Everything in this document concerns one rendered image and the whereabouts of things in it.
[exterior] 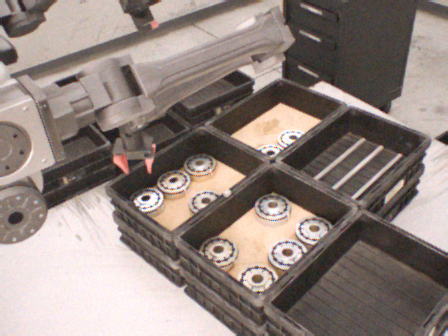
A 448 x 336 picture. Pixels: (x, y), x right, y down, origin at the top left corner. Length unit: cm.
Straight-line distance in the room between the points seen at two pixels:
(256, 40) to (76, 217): 101
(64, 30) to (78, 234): 271
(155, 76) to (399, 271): 82
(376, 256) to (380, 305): 15
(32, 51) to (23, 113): 343
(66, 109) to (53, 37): 342
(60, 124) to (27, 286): 89
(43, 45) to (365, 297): 338
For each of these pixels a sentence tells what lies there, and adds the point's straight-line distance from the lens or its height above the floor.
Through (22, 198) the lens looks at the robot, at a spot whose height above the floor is 118.
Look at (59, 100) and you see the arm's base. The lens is 82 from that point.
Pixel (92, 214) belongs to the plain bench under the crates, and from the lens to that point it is 178.
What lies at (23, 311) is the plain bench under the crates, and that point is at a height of 70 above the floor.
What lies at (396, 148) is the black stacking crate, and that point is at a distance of 175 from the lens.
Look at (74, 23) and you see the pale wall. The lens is 426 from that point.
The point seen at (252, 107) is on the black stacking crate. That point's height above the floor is 89.
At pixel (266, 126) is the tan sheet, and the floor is 83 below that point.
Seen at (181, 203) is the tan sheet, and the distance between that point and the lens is 155.
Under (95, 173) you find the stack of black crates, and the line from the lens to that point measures 230.
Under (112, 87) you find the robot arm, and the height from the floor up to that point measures 146.
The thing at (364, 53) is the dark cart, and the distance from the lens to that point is 294.
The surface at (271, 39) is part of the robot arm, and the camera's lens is 101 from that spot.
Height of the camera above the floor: 188
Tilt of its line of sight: 39 degrees down
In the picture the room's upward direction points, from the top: 5 degrees counter-clockwise
